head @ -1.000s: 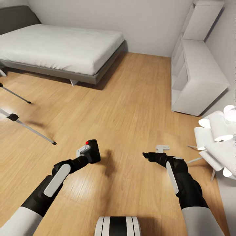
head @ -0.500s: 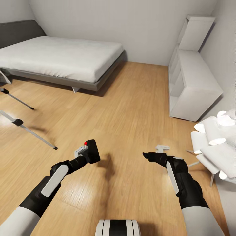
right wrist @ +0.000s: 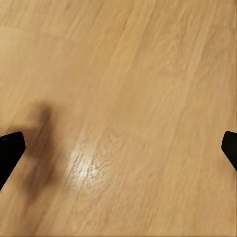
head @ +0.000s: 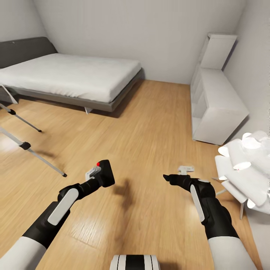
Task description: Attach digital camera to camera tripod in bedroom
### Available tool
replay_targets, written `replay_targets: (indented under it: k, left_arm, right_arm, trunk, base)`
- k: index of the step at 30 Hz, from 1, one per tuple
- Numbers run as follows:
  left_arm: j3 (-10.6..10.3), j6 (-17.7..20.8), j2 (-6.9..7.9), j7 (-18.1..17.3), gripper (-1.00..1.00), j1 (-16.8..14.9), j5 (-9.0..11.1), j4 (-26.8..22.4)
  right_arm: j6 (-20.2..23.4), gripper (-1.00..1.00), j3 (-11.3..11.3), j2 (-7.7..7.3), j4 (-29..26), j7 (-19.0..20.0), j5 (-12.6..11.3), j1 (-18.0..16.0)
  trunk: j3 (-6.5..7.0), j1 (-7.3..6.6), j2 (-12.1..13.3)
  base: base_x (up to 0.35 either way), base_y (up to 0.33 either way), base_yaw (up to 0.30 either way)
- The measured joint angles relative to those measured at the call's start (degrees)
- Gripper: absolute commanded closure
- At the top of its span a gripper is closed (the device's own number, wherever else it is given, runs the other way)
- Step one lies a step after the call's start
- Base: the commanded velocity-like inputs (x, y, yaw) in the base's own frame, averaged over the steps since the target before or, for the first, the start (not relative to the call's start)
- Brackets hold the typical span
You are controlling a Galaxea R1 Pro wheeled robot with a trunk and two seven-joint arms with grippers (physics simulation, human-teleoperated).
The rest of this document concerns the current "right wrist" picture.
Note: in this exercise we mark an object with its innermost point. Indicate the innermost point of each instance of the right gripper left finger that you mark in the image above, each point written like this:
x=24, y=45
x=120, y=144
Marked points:
x=12, y=146

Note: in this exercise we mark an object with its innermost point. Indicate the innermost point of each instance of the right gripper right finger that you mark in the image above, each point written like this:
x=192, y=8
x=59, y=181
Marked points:
x=229, y=147

